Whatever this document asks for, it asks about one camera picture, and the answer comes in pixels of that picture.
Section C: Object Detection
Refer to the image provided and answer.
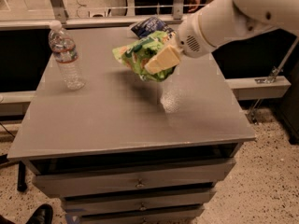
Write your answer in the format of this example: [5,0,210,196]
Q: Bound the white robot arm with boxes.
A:
[145,0,299,74]

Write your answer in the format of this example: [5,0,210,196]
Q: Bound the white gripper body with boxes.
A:
[177,13,216,58]

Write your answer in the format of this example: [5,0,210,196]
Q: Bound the black leather shoe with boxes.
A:
[26,203,53,224]

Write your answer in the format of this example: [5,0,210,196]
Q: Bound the middle grey drawer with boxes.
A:
[62,189,216,217]

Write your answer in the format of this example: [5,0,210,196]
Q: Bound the grey drawer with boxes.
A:
[62,189,216,217]
[33,158,235,198]
[65,205,204,224]

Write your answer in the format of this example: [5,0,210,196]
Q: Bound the top grey drawer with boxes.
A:
[33,158,235,198]

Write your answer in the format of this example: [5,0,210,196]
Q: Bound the grey drawer cabinet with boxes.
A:
[7,23,257,224]

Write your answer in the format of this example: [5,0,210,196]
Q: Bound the bottom grey drawer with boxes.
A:
[65,205,204,224]

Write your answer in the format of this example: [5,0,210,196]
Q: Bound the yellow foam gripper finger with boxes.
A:
[144,45,182,75]

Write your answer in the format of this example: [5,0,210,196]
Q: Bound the blue kettle chip bag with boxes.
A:
[130,16,174,38]

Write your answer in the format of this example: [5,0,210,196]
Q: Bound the green rice chip bag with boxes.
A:
[112,31,175,82]

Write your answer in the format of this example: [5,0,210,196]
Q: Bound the clear plastic water bottle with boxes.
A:
[49,21,85,91]

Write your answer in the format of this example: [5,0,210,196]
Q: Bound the black table leg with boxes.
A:
[17,161,27,192]

